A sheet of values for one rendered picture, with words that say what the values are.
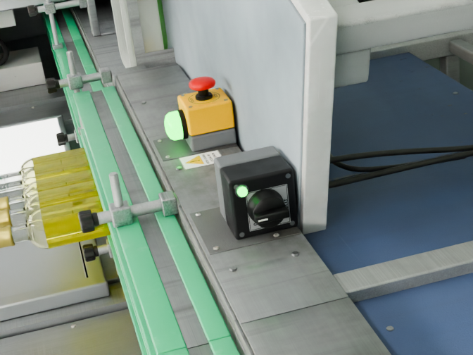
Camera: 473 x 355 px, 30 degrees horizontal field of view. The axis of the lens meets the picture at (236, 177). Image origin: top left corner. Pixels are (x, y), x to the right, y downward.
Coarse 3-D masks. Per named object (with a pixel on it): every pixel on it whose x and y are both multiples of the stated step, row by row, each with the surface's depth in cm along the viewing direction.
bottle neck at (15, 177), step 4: (16, 172) 169; (0, 176) 168; (4, 176) 168; (8, 176) 168; (12, 176) 168; (16, 176) 168; (0, 180) 167; (4, 180) 167; (8, 180) 167; (12, 180) 168; (16, 180) 168; (0, 184) 167; (4, 184) 167
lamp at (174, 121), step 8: (176, 112) 132; (168, 120) 131; (176, 120) 131; (184, 120) 131; (168, 128) 131; (176, 128) 131; (184, 128) 131; (168, 136) 133; (176, 136) 132; (184, 136) 132
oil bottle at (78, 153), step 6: (72, 150) 172; (78, 150) 171; (84, 150) 171; (42, 156) 170; (48, 156) 170; (54, 156) 170; (60, 156) 169; (66, 156) 169; (72, 156) 169; (78, 156) 168; (84, 156) 168; (24, 162) 170; (30, 162) 169; (36, 162) 168; (42, 162) 168; (48, 162) 168; (54, 162) 167; (24, 168) 167
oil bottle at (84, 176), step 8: (56, 176) 161; (64, 176) 160; (72, 176) 160; (80, 176) 160; (88, 176) 159; (32, 184) 159; (40, 184) 158; (48, 184) 158; (56, 184) 158; (64, 184) 157; (72, 184) 157; (24, 192) 158; (32, 192) 156; (24, 200) 157
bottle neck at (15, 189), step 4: (8, 184) 163; (12, 184) 163; (16, 184) 163; (0, 188) 162; (4, 188) 162; (8, 188) 162; (12, 188) 162; (16, 188) 162; (20, 188) 162; (0, 192) 162; (4, 192) 162; (8, 192) 162; (12, 192) 162; (16, 192) 162; (20, 192) 163; (0, 196) 162; (4, 196) 162; (8, 196) 162; (12, 196) 162; (16, 196) 163
